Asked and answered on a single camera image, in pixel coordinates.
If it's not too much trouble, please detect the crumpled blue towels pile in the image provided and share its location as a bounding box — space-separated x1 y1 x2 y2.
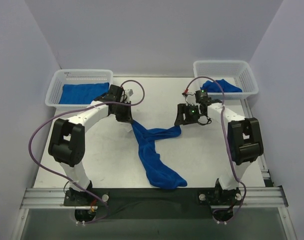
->
200 79 243 93

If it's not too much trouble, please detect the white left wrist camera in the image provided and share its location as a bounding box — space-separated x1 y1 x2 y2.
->
122 89 133 104

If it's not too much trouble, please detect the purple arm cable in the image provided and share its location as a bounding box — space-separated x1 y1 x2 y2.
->
28 79 146 224
182 76 246 223

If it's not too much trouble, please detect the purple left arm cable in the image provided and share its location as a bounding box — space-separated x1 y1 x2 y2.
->
28 79 146 224

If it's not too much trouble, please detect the blue towel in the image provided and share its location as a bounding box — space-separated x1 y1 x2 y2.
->
59 82 109 105
131 121 187 190

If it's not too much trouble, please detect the empty white plastic basket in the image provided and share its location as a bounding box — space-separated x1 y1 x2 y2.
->
45 69 113 111

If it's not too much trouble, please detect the white basket with towels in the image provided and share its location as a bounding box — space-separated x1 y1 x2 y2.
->
193 60 259 100

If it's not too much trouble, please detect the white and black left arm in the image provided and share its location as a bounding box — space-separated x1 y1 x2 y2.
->
48 85 133 195

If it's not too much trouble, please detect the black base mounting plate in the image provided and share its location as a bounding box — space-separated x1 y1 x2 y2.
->
63 187 242 222

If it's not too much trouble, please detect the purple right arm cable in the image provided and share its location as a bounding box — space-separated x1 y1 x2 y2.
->
182 76 246 223

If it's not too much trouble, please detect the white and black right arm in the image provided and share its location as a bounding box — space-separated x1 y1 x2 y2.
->
174 90 264 191

